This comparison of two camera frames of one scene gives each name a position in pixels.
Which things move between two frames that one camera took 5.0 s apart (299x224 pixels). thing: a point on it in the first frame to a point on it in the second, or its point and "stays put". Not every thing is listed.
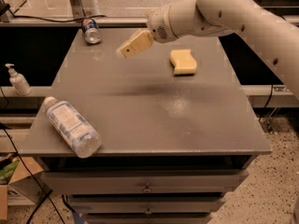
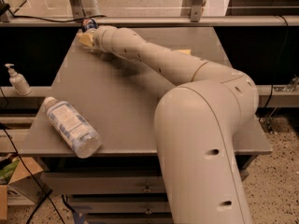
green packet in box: (7, 173) stays put
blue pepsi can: (91, 31) stays put
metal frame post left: (75, 1) stays put
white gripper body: (159, 23) to (100, 38)
